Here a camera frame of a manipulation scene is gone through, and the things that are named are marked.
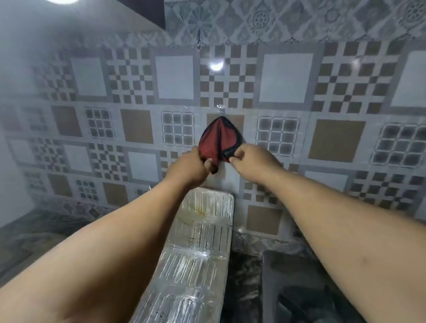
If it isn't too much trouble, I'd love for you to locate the person's right hand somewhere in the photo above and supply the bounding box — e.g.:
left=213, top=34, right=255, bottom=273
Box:
left=229, top=143, right=285, bottom=182

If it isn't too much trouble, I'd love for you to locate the person's left hand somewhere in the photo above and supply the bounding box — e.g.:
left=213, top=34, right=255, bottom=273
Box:
left=165, top=146, right=213, bottom=187

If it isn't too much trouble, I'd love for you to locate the black gas stove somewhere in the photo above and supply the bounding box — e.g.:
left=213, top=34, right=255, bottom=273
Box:
left=261, top=249, right=367, bottom=323

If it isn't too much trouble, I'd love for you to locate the person's right forearm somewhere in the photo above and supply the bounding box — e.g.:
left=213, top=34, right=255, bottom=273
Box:
left=263, top=165, right=426, bottom=323

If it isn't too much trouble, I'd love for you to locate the red cleaning cloth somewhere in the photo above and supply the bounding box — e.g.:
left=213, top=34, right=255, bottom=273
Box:
left=198, top=115, right=244, bottom=175

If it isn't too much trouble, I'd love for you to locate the aluminium foil splash guard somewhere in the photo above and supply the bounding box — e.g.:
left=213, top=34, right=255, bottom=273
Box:
left=130, top=187, right=235, bottom=323

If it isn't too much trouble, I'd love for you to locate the person's left forearm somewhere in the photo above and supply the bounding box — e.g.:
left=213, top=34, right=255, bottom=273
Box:
left=0, top=178, right=200, bottom=323

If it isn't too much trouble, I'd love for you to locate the black burner grate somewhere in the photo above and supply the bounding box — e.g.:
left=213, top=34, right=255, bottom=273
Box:
left=278, top=286, right=343, bottom=323

